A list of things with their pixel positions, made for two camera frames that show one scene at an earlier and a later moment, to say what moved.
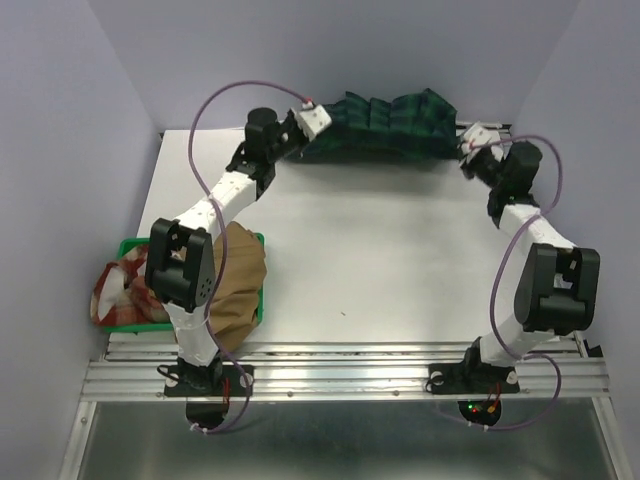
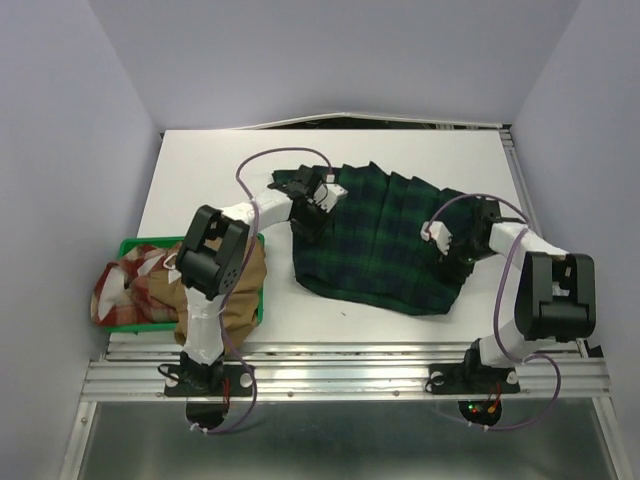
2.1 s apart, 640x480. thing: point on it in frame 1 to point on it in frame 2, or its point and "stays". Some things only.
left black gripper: (291, 121) to (314, 231)
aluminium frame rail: (343, 367) stays
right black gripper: (467, 166) to (446, 262)
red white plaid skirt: (120, 295) stays
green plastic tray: (127, 244) stays
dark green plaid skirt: (420, 124) to (370, 249)
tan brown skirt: (237, 300) stays
